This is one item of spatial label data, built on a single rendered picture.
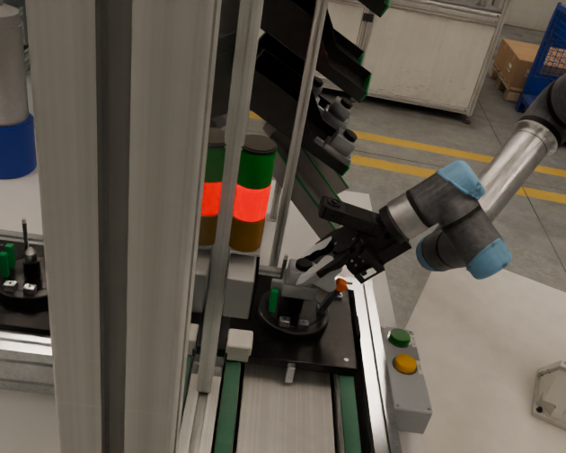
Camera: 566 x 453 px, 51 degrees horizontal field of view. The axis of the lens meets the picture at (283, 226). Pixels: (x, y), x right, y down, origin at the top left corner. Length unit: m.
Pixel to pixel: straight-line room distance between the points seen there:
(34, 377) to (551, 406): 0.98
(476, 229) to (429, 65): 4.18
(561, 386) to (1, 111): 1.44
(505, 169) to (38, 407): 0.96
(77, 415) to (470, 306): 1.42
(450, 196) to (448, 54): 4.17
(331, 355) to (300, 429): 0.15
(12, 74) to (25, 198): 0.31
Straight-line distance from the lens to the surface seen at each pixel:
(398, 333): 1.21
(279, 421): 1.07
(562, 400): 1.32
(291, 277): 1.08
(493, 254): 1.03
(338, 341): 1.15
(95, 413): 0.16
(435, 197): 1.01
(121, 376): 0.17
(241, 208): 0.78
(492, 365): 1.41
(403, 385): 1.13
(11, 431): 1.13
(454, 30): 5.10
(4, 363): 1.14
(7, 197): 1.70
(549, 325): 1.61
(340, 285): 1.11
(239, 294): 0.82
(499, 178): 1.21
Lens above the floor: 1.74
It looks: 33 degrees down
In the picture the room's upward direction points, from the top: 11 degrees clockwise
